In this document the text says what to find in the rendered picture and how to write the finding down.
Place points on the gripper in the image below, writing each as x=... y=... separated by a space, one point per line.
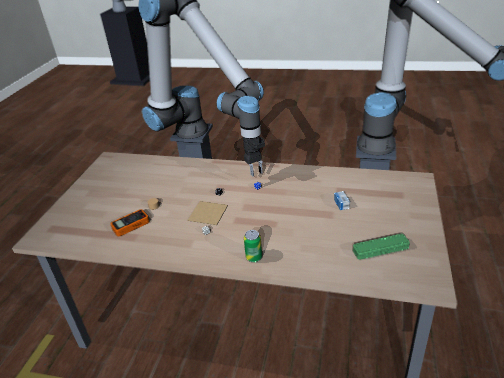
x=252 y=150

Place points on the blue die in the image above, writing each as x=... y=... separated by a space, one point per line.
x=258 y=186

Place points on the black die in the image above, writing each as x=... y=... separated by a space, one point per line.
x=219 y=191

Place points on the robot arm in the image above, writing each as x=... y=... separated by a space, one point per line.
x=395 y=52
x=157 y=64

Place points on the tan mat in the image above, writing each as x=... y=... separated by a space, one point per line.
x=207 y=212

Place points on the white die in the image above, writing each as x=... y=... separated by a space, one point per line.
x=206 y=230

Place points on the green can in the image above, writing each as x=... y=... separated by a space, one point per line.
x=252 y=247

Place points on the blue box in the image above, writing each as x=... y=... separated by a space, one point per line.
x=342 y=200

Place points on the wooden table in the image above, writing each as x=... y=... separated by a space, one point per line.
x=315 y=249

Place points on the tan cork cylinder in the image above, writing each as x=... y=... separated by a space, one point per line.
x=152 y=203

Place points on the orange multimeter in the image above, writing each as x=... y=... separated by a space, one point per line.
x=130 y=222

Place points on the green block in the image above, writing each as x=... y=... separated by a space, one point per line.
x=380 y=246

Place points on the jointed stand on dark box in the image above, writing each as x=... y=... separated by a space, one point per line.
x=124 y=45

